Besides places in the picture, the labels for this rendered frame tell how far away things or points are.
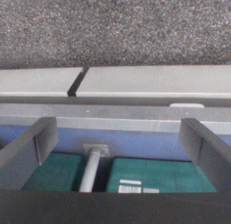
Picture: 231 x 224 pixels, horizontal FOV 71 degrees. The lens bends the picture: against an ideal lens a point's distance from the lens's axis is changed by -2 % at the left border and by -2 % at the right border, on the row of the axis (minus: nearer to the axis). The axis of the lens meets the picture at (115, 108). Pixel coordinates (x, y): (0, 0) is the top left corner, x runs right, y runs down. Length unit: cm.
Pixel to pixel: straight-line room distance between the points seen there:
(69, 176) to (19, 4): 97
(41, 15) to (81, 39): 25
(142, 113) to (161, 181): 21
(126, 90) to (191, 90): 22
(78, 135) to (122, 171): 19
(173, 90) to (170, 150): 20
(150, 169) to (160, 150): 7
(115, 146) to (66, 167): 18
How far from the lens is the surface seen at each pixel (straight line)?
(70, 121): 52
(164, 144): 55
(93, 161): 55
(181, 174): 58
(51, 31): 115
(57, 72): 81
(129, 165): 58
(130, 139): 53
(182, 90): 60
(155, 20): 100
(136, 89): 59
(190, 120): 17
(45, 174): 63
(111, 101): 57
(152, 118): 47
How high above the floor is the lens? 98
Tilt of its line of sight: 49 degrees down
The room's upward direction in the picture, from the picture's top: 168 degrees counter-clockwise
